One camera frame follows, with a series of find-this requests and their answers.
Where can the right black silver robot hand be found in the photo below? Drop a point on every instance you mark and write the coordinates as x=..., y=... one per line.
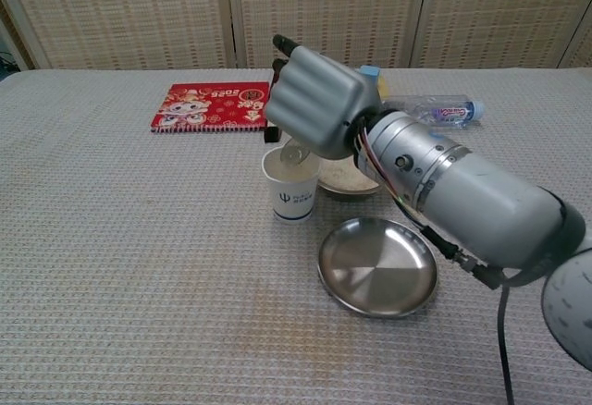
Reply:
x=314, y=100

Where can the metal spoon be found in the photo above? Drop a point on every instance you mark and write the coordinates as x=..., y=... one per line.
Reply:
x=296, y=154

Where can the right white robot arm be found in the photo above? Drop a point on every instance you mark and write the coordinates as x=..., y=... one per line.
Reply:
x=485, y=201

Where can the steel bowl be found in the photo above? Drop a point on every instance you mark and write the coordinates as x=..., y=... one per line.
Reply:
x=342, y=190

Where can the white paper cup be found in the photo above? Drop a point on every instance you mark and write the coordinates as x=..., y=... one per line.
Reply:
x=293, y=197

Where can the light blue cube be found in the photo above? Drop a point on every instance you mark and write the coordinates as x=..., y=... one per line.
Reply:
x=370, y=72

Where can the yellow sponge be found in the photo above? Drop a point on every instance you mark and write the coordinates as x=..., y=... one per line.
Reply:
x=382, y=88

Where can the red spiral desk calendar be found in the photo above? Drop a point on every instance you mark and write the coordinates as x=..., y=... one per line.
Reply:
x=208, y=106

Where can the clear plastic water bottle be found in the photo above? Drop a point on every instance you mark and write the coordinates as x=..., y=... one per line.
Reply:
x=444, y=111

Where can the empty steel plate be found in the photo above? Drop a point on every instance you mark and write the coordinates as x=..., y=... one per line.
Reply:
x=377, y=268

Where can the woven bamboo folding screen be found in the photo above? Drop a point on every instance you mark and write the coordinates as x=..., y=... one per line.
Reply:
x=139, y=12

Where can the white woven tablecloth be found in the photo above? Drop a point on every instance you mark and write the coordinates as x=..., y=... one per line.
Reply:
x=139, y=261

